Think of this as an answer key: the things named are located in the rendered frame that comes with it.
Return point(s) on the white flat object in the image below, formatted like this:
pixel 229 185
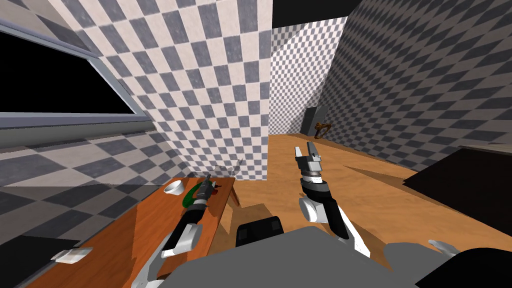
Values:
pixel 72 255

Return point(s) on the grey door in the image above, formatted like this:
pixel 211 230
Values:
pixel 314 120

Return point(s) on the white bowl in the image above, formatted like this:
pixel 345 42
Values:
pixel 174 188

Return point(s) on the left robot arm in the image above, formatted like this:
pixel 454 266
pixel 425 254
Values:
pixel 188 224

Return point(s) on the grey framed window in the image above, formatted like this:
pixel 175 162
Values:
pixel 60 80

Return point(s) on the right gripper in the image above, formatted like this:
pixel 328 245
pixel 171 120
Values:
pixel 310 164

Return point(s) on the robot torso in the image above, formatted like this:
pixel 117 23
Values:
pixel 280 264

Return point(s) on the dark cabinet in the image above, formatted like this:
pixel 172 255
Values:
pixel 464 192

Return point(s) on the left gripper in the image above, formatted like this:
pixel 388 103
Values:
pixel 204 190

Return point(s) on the brown wooden chair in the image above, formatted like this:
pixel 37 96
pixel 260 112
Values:
pixel 322 130

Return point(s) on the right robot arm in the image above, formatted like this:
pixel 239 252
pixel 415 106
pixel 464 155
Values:
pixel 324 200

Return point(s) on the brown wooden table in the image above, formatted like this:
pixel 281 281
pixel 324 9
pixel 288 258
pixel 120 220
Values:
pixel 120 244

